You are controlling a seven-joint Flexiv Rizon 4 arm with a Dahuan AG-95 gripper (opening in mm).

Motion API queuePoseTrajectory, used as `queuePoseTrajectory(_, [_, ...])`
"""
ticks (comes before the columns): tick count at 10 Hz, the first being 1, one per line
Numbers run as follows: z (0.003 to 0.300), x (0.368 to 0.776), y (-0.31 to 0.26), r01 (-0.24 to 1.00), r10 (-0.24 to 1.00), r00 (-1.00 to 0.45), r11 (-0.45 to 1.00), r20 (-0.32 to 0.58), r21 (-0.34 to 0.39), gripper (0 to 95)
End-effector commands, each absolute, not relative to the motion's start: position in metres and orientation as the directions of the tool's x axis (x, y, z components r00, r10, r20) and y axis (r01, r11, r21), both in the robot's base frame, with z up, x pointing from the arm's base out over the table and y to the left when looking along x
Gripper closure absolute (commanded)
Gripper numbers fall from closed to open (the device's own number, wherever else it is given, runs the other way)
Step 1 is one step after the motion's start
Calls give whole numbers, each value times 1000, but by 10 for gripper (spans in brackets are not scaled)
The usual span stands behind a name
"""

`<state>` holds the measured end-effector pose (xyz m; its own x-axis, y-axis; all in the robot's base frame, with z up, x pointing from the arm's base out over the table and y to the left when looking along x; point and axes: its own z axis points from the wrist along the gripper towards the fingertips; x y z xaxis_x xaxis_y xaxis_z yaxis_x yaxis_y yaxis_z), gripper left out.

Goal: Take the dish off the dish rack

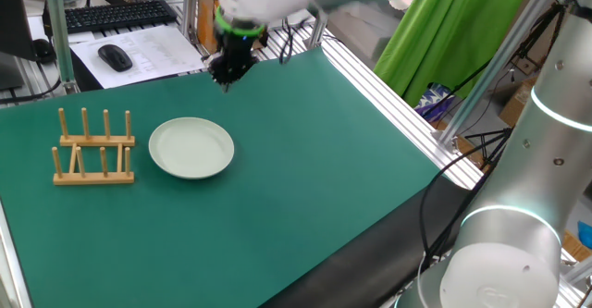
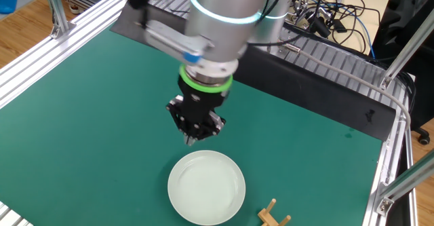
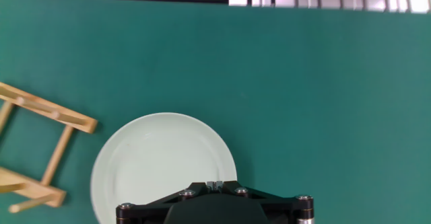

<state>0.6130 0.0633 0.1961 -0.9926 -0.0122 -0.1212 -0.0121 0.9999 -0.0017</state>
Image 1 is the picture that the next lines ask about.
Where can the white printed paper sheet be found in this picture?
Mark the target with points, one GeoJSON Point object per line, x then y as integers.
{"type": "Point", "coordinates": [157, 53]}

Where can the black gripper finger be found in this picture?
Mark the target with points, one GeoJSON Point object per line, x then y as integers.
{"type": "Point", "coordinates": [219, 74]}
{"type": "Point", "coordinates": [240, 72]}

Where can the black table mat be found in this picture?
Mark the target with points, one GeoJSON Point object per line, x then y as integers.
{"type": "Point", "coordinates": [370, 252]}

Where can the open cardboard box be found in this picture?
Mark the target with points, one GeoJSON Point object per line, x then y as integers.
{"type": "Point", "coordinates": [518, 104]}

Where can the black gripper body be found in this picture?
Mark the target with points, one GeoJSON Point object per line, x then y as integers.
{"type": "Point", "coordinates": [238, 49]}

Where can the green table mat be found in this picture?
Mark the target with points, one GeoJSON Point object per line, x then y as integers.
{"type": "Point", "coordinates": [277, 183]}

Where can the black camera tripod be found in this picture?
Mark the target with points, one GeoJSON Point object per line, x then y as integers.
{"type": "Point", "coordinates": [532, 58]}

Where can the white plastic box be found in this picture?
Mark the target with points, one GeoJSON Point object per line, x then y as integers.
{"type": "Point", "coordinates": [365, 35]}

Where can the green fabric curtain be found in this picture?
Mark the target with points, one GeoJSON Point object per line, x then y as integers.
{"type": "Point", "coordinates": [439, 44]}

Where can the black computer monitor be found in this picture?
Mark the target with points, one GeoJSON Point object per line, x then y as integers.
{"type": "Point", "coordinates": [14, 16]}

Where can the brown cardboard box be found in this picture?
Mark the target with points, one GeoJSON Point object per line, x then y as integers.
{"type": "Point", "coordinates": [205, 16]}

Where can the aluminium frame post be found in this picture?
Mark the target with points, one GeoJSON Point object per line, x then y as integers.
{"type": "Point", "coordinates": [318, 33]}
{"type": "Point", "coordinates": [60, 35]}
{"type": "Point", "coordinates": [189, 7]}
{"type": "Point", "coordinates": [490, 67]}

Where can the blue white patterned bag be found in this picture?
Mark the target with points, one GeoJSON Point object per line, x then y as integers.
{"type": "Point", "coordinates": [432, 100]}

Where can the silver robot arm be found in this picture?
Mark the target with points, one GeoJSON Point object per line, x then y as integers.
{"type": "Point", "coordinates": [532, 137]}

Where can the black computer mouse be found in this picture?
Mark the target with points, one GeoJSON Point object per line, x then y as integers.
{"type": "Point", "coordinates": [114, 58]}

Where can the wooden dish rack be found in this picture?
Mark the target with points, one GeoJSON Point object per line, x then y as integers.
{"type": "Point", "coordinates": [92, 177]}

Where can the black keyboard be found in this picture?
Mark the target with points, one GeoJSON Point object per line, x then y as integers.
{"type": "Point", "coordinates": [115, 16]}

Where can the pale green round dish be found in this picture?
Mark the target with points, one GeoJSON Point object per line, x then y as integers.
{"type": "Point", "coordinates": [192, 148]}

